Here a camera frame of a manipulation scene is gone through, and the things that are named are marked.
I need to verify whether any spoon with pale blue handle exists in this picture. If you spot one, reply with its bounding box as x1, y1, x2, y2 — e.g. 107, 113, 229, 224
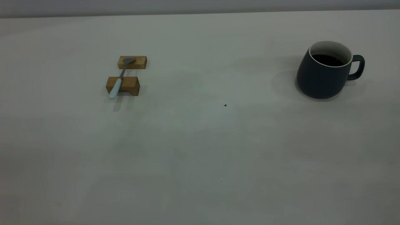
108, 57, 136, 100

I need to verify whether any arched wooden block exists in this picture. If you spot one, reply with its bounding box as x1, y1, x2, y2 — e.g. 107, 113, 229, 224
106, 76, 140, 96

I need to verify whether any dark grey ceramic mug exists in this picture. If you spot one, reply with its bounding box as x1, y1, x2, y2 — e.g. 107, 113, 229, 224
296, 41, 365, 99

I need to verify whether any flat rectangular wooden block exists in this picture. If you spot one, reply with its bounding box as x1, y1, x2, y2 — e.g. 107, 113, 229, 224
117, 56, 147, 69

